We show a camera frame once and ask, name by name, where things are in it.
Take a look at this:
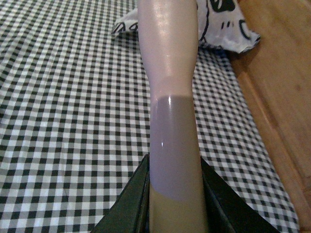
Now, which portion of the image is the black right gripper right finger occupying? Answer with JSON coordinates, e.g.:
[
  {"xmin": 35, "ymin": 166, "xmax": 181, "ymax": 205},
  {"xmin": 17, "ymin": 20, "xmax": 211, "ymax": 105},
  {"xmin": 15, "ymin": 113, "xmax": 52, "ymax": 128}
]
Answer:
[{"xmin": 201, "ymin": 159, "xmax": 278, "ymax": 233}]

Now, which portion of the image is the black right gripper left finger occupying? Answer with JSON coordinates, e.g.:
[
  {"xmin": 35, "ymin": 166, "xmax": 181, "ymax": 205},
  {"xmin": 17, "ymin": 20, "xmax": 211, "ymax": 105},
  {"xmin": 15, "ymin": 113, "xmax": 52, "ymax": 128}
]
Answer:
[{"xmin": 92, "ymin": 154, "xmax": 150, "ymax": 233}]

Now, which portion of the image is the beige hand brush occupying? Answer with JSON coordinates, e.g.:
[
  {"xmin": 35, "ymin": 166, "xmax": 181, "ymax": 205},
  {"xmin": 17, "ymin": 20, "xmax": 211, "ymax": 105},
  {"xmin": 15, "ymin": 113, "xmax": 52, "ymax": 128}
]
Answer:
[{"xmin": 138, "ymin": 0, "xmax": 208, "ymax": 233}]

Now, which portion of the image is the black white checkered bedsheet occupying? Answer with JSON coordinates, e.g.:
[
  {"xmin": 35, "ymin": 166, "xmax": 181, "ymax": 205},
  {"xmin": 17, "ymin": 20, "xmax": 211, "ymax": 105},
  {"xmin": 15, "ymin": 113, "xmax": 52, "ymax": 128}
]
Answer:
[{"xmin": 0, "ymin": 0, "xmax": 299, "ymax": 233}]

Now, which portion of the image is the white black patterned cloth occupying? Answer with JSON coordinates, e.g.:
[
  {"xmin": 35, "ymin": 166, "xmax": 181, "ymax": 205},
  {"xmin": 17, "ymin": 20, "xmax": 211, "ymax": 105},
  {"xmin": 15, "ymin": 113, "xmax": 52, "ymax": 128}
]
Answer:
[{"xmin": 111, "ymin": 0, "xmax": 260, "ymax": 55}]

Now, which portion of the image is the wooden bed frame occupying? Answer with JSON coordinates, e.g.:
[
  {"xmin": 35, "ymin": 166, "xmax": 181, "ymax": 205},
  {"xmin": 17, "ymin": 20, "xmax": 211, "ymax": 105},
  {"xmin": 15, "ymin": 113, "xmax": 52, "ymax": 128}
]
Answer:
[{"xmin": 229, "ymin": 0, "xmax": 311, "ymax": 233}]

